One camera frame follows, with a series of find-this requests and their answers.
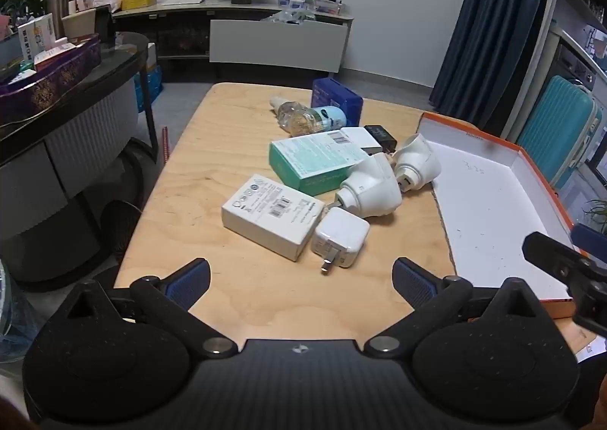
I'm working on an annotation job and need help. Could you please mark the steel thermos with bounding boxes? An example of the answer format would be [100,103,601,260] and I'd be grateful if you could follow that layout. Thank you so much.
[47,0,70,40]

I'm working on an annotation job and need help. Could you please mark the white medicine box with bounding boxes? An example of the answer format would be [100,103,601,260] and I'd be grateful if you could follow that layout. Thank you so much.
[17,13,57,62]

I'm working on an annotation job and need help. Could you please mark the white usb power adapter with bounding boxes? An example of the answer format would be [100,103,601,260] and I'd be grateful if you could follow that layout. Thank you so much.
[340,126,384,156]

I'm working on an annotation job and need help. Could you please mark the small black box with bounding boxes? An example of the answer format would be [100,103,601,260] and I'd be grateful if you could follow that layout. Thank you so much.
[363,124,398,154]

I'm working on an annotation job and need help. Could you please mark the white plug charger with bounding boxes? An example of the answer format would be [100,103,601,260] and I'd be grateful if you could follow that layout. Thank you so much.
[311,207,371,276]

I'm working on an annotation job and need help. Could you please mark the orange and white box tray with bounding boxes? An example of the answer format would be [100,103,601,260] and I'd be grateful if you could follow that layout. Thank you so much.
[419,111,589,320]

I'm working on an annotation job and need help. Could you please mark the blue cartoon print box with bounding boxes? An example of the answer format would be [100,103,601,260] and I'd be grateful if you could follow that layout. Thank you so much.
[311,77,364,128]

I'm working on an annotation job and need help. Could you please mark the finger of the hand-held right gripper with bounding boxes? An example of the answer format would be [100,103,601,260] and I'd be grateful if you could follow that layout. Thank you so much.
[571,224,607,257]
[522,232,607,333]

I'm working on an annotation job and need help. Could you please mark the blue curtain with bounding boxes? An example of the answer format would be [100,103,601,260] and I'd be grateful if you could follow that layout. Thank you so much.
[429,0,556,128]

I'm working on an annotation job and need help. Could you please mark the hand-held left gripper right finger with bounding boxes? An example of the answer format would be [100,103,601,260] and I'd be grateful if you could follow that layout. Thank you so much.
[365,258,553,359]

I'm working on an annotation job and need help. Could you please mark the purple patterned box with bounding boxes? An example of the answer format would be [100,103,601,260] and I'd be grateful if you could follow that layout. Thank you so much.
[0,36,103,126]

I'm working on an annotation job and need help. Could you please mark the washing machine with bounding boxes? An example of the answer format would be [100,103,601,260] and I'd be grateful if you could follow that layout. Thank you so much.
[552,43,599,90]

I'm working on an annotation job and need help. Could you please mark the clear water jug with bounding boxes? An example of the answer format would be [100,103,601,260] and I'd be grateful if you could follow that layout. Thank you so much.
[0,264,39,365]

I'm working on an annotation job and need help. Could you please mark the white open drawer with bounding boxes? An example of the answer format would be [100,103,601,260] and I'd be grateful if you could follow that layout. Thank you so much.
[209,18,350,77]

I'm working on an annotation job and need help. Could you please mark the teal suitcase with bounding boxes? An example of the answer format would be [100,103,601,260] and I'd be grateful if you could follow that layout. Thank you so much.
[515,74,603,192]

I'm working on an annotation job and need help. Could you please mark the clear container of small items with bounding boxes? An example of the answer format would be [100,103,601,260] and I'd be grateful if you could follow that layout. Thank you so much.
[277,0,343,16]

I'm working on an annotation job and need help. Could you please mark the clear plastic bags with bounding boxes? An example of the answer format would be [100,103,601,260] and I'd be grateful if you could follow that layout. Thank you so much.
[260,8,316,24]

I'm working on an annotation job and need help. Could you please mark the white labelled box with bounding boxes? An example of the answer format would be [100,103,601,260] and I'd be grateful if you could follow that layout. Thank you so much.
[221,173,326,263]

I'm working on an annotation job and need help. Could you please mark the light blue toothpick jar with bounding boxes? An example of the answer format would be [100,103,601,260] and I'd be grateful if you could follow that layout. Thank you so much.
[279,104,348,137]

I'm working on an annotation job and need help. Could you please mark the spider plant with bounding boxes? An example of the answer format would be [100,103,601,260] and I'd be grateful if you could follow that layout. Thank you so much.
[580,197,607,227]

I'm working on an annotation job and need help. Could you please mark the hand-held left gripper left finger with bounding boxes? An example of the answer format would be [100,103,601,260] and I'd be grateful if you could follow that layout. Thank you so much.
[50,258,238,359]

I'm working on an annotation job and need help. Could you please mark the blue plastic package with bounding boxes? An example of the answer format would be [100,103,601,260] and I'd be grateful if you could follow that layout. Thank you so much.
[134,64,165,111]

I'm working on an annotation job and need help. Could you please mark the teal cardboard box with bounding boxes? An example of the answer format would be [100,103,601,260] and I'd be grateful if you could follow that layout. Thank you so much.
[268,129,371,196]

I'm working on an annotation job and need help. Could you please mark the television cabinet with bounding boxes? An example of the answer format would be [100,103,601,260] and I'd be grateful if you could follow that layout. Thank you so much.
[111,0,354,76]

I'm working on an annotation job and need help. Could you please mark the clear refill bottle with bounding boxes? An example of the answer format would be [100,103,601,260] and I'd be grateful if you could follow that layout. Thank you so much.
[269,97,309,124]

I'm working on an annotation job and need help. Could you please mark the white plug-in heater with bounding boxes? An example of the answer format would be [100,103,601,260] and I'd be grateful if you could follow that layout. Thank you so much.
[335,152,403,218]
[393,132,443,194]

